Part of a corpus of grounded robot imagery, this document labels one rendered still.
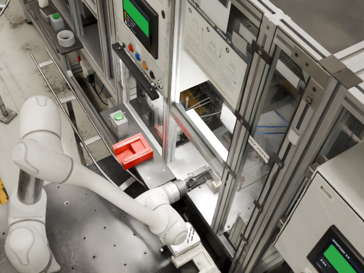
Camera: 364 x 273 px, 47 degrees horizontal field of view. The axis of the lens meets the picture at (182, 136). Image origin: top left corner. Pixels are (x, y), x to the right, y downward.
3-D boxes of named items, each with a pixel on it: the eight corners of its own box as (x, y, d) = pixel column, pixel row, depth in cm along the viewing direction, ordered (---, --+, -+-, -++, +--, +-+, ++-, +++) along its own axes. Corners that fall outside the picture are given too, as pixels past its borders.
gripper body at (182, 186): (180, 201, 185) (197, 192, 188) (180, 192, 178) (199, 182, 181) (170, 188, 189) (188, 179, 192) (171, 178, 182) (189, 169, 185)
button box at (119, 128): (111, 129, 213) (109, 114, 204) (124, 123, 216) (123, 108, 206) (118, 140, 209) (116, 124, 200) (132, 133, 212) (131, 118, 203)
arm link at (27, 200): (6, 237, 190) (7, 195, 202) (44, 235, 196) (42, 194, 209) (17, 131, 135) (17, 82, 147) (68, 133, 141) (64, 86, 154)
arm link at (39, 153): (76, 173, 139) (73, 141, 147) (28, 156, 126) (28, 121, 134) (50, 191, 145) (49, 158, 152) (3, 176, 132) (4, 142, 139)
